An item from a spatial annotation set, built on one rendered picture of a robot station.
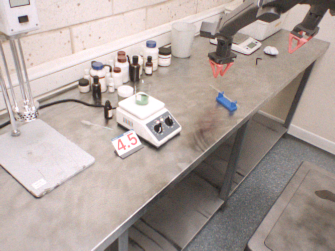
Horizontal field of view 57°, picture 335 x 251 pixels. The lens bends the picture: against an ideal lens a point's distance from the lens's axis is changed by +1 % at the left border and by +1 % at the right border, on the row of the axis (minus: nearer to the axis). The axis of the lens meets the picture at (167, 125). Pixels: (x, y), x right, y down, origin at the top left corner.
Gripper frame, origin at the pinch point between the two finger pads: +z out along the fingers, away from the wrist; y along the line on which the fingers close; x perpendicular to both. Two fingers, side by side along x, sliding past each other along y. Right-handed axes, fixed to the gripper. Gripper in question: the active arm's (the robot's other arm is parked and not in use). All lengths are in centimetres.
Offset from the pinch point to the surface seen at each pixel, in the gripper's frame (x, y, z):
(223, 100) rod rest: 6.7, 0.8, 8.6
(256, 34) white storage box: -41, -66, 7
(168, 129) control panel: 16.0, 34.0, 5.5
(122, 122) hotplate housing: 4.5, 45.6, 6.7
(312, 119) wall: -11, -113, 67
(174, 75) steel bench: -21.4, 6.7, 9.5
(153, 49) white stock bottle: -30.5, 13.3, -1.0
